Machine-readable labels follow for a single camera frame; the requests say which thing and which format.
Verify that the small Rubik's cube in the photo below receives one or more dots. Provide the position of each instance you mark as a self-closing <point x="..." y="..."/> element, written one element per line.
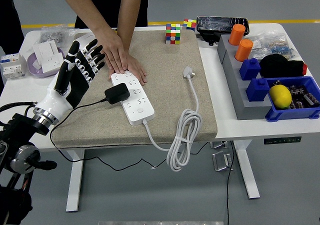
<point x="189" y="25"/>

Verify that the person's left hand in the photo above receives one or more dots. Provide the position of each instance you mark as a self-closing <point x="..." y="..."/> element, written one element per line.
<point x="136" y="69"/>

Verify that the small white plastic piece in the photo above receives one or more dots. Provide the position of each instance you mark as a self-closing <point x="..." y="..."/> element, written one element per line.
<point x="37" y="66"/>

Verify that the white table leg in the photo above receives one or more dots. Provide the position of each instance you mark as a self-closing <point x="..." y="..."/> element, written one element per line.
<point x="75" y="185"/>
<point x="246" y="170"/>

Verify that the white switch panel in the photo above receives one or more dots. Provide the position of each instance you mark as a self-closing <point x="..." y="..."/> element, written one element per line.
<point x="46" y="48"/>

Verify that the large Rubik's cube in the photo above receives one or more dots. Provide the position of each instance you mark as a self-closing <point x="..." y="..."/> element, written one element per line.
<point x="173" y="35"/>

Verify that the yellow lemon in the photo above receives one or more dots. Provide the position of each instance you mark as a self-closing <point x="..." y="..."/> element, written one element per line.
<point x="280" y="96"/>

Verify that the purple bowl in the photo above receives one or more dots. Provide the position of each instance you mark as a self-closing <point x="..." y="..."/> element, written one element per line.
<point x="35" y="72"/>

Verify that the black wrapped box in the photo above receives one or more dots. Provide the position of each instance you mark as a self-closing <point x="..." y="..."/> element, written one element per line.
<point x="215" y="26"/>

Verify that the white circuit breaker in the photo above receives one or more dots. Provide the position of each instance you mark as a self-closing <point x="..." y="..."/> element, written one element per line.
<point x="12" y="67"/>

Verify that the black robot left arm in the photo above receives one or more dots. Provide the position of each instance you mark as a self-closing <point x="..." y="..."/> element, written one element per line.
<point x="12" y="205"/>

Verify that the orange cylinder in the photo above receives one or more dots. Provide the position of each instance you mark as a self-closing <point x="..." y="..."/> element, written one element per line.
<point x="236" y="35"/>
<point x="243" y="50"/>

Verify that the person's left forearm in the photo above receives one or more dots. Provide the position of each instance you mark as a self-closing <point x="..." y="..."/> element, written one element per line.
<point x="130" y="10"/>

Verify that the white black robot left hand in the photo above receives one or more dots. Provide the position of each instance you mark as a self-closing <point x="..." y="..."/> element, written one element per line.
<point x="75" y="90"/>

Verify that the grey-brown mat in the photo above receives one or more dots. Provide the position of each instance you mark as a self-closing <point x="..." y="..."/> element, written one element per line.
<point x="165" y="97"/>

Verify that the blue plastic block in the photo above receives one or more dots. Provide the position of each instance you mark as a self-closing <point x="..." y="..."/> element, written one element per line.
<point x="250" y="70"/>
<point x="257" y="90"/>

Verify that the person's right forearm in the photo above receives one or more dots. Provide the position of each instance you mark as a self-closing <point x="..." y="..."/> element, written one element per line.
<point x="83" y="7"/>

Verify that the yellow tape measure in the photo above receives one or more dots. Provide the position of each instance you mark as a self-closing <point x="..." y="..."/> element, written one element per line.
<point x="115" y="30"/>

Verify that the clear bag of screws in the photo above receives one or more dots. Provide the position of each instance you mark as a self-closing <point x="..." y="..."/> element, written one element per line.
<point x="55" y="35"/>

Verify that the black table control panel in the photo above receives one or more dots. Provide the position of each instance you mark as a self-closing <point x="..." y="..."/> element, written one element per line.
<point x="282" y="140"/>

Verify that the grey stepped block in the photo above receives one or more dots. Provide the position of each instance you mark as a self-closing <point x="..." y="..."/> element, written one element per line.
<point x="237" y="95"/>

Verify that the clear bag of parts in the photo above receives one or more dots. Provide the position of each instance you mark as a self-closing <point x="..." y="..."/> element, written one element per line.
<point x="272" y="45"/>

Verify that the white socket panel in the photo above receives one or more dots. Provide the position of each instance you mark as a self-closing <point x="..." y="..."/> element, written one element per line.
<point x="51" y="63"/>

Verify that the white power strip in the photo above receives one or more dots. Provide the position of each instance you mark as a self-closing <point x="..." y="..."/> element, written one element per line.
<point x="140" y="110"/>

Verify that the person's right hand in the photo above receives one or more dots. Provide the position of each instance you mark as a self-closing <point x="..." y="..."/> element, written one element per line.
<point x="111" y="49"/>

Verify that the white wall switch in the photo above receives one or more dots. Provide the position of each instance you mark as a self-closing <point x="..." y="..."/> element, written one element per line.
<point x="86" y="38"/>

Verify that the black capacitors pile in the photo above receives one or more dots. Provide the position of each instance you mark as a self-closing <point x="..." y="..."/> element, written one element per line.
<point x="302" y="95"/>

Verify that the blue plastic bin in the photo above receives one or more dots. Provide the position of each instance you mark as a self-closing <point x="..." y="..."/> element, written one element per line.
<point x="287" y="115"/>

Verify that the silver metal bracket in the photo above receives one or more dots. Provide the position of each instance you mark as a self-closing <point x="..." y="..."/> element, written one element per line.
<point x="218" y="145"/>
<point x="221" y="161"/>

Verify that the black cloth bundle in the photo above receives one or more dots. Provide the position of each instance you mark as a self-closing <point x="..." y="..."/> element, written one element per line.
<point x="282" y="66"/>

